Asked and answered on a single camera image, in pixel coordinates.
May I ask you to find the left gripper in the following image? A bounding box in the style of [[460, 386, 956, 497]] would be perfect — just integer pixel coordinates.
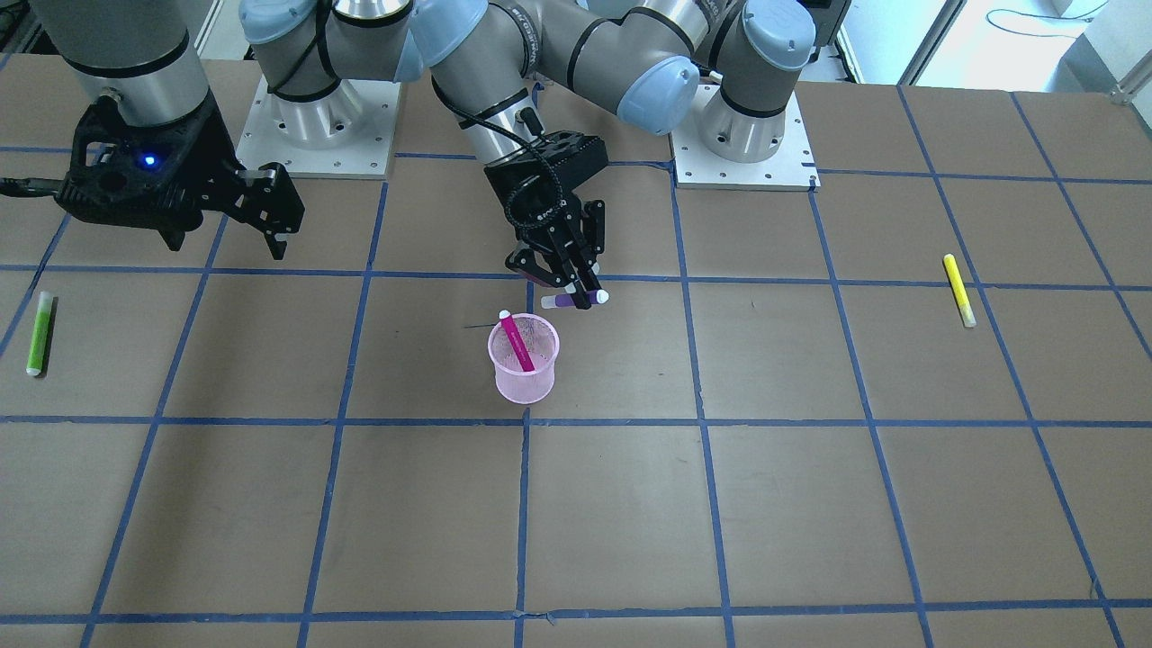
[[484, 131, 608, 311]]

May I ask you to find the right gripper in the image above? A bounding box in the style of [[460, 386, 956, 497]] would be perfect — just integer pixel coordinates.
[[3, 95, 305, 261]]

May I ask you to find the purple pen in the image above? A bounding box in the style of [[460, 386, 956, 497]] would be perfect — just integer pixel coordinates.
[[540, 291, 611, 311]]

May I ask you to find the pink pen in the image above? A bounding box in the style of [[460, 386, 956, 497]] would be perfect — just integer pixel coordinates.
[[499, 310, 535, 372]]

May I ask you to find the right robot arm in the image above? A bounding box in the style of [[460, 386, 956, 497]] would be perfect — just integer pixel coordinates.
[[3, 1, 425, 261]]

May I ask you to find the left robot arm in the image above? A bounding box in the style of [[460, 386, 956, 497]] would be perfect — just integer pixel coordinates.
[[412, 1, 818, 311]]

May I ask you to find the pink mesh cup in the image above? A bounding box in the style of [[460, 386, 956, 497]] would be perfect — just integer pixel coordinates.
[[487, 310, 560, 405]]

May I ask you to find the green pen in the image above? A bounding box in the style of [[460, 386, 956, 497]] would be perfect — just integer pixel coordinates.
[[25, 291, 55, 377]]

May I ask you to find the yellow pen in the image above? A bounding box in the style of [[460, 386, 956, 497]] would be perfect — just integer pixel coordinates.
[[942, 253, 977, 329]]

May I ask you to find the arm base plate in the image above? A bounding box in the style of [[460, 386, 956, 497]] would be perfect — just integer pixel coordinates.
[[236, 80, 402, 181], [670, 85, 823, 193]]

